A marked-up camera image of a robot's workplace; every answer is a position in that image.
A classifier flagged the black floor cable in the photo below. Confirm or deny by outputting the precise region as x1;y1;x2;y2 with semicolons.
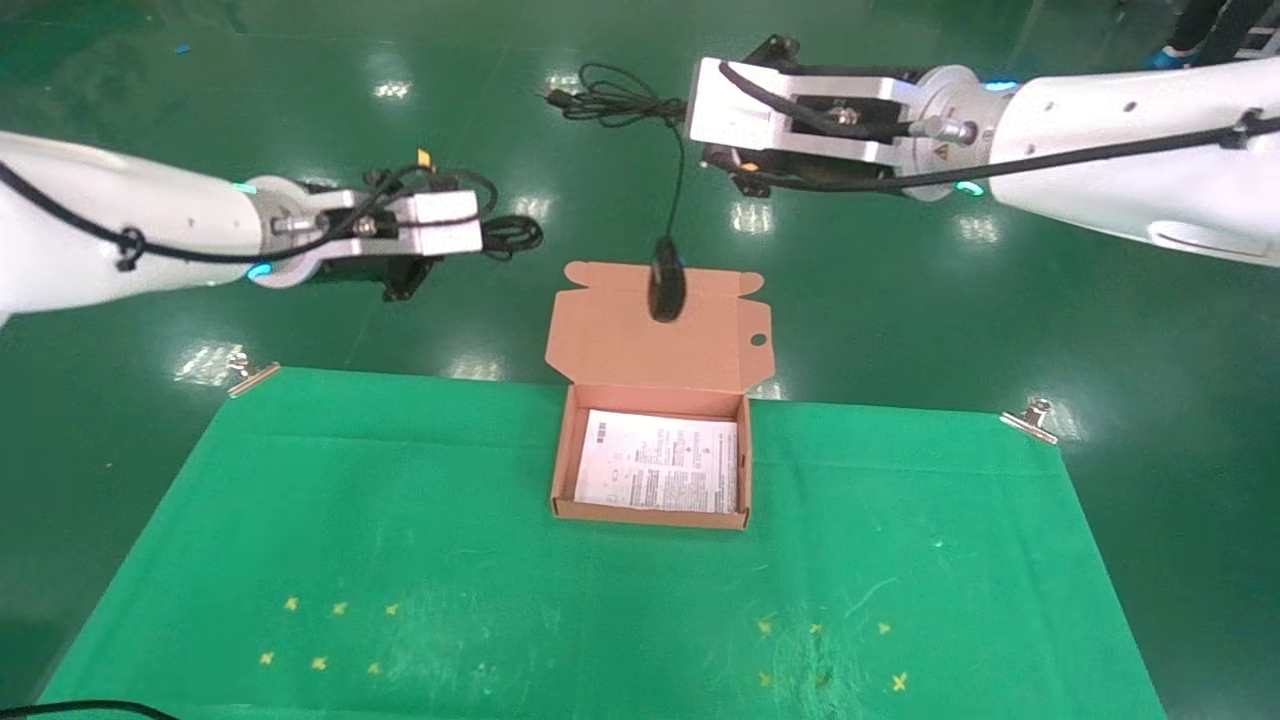
0;700;176;720

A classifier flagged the brown cardboard box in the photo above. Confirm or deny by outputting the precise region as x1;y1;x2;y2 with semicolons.
545;260;776;531

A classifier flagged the silver metal binder clip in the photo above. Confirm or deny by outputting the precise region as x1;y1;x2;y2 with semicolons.
225;350;283;399
1000;397;1061;446

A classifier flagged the white printed paper sheet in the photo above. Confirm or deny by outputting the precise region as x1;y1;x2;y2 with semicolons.
573;408;741;514

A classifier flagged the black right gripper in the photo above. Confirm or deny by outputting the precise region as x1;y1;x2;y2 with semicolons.
700;35;919;199

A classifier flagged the black wired computer mouse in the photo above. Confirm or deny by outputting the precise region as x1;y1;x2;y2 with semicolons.
545;63;691;324

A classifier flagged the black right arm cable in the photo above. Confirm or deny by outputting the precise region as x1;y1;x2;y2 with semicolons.
718;60;1280;193

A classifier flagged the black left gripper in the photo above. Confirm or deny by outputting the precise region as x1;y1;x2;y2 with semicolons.
312;168;438;302

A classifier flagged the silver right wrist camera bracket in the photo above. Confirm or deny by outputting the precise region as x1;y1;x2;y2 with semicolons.
686;57;926;166

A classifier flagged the black data cable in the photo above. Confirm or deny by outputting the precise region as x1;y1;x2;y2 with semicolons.
480;213;546;263

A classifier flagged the green table cloth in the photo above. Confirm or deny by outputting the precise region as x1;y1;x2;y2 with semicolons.
35;365;1166;720

